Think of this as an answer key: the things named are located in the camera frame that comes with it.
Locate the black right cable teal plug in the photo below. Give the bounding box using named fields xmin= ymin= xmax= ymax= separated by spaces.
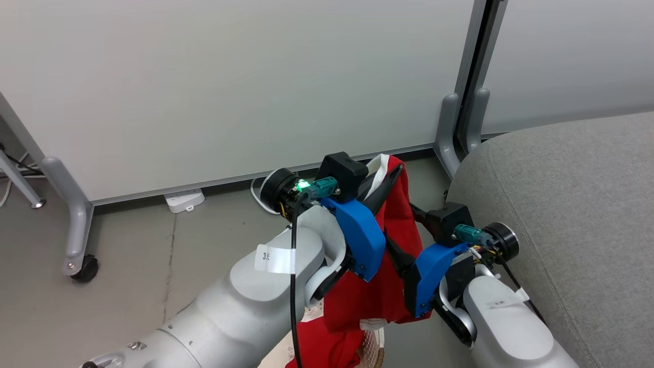
xmin=454 ymin=224 xmax=546 ymax=324

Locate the white power strip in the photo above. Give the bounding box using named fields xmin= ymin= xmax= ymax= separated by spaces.
xmin=165 ymin=188 xmax=206 ymax=214

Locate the grey metal table leg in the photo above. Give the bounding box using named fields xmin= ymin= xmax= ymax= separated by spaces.
xmin=0 ymin=148 xmax=46 ymax=209

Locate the wide white partition panel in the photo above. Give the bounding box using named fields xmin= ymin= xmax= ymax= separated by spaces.
xmin=0 ymin=0 xmax=488 ymax=205

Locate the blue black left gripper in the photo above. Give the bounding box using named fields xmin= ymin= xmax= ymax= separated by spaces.
xmin=321 ymin=165 xmax=417 ymax=283

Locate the grey partition foot with caster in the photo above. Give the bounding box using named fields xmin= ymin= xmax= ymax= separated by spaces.
xmin=41 ymin=156 xmax=95 ymax=279

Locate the black left cable teal plug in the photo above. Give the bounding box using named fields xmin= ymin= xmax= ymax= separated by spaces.
xmin=289 ymin=176 xmax=340 ymax=368

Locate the black floor cable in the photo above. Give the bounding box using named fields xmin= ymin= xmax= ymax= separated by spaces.
xmin=0 ymin=146 xmax=44 ymax=179

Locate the narrow white partition panel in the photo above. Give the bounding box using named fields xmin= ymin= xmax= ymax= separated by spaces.
xmin=480 ymin=0 xmax=654 ymax=136

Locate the grey curved partition foot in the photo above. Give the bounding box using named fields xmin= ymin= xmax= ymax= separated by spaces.
xmin=465 ymin=88 xmax=491 ymax=154
xmin=434 ymin=93 xmax=463 ymax=179

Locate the grey fabric sofa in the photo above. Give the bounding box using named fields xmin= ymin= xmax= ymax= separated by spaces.
xmin=443 ymin=111 xmax=654 ymax=368

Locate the black cable teal plug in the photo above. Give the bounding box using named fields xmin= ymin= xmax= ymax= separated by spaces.
xmin=454 ymin=224 xmax=546 ymax=324
xmin=289 ymin=176 xmax=340 ymax=368

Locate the black round motor cap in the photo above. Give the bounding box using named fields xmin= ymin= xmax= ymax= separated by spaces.
xmin=261 ymin=168 xmax=302 ymax=215
xmin=483 ymin=222 xmax=520 ymax=262

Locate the plain red garment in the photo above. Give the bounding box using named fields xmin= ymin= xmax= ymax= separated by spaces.
xmin=323 ymin=153 xmax=434 ymax=333

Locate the black round right motor cap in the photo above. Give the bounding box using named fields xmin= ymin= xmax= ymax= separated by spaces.
xmin=483 ymin=222 xmax=520 ymax=262

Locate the black caster wheel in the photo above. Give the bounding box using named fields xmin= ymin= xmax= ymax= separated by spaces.
xmin=71 ymin=255 xmax=99 ymax=283

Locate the black round left motor cap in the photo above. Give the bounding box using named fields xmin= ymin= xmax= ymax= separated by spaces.
xmin=261 ymin=168 xmax=302 ymax=215

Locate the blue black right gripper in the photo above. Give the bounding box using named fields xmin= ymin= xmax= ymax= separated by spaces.
xmin=404 ymin=203 xmax=476 ymax=318

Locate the white perforated basket brown rim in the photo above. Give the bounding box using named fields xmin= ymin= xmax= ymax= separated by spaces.
xmin=258 ymin=299 xmax=386 ymax=368

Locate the white power cable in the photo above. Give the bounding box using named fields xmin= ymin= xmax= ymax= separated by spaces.
xmin=249 ymin=176 xmax=282 ymax=215

